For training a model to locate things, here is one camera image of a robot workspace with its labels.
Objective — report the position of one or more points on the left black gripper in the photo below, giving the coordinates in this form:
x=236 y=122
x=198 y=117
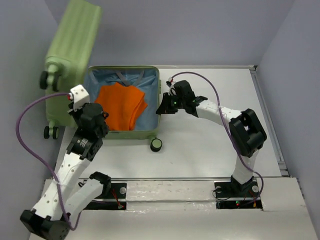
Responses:
x=70 y=106

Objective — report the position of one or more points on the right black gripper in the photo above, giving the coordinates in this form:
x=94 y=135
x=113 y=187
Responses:
x=164 y=108

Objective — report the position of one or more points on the orange cloth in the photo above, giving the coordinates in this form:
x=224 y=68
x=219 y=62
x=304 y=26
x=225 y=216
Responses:
x=124 y=105

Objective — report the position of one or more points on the green hard-shell suitcase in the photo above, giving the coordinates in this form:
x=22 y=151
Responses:
x=66 y=65

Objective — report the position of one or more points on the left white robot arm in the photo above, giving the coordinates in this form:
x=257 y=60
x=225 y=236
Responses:
x=58 y=210

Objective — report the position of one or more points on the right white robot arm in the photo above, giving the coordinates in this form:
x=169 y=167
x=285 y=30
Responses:
x=244 y=129

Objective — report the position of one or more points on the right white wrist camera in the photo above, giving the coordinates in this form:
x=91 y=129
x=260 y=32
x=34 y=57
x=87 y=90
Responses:
x=170 y=83

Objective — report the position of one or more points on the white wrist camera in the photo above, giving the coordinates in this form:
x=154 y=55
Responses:
x=78 y=96
x=170 y=83

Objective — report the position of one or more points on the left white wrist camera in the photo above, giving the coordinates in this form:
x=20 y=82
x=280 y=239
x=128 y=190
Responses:
x=78 y=96

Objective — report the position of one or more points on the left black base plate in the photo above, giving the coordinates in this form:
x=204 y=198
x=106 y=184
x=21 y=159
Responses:
x=113 y=200

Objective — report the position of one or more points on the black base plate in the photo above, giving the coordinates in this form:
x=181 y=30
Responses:
x=227 y=199
x=113 y=200

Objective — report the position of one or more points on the aluminium rail across table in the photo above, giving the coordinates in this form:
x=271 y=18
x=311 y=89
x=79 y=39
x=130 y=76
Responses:
x=123 y=179

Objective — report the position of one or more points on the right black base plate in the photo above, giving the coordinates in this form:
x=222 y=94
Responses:
x=227 y=199

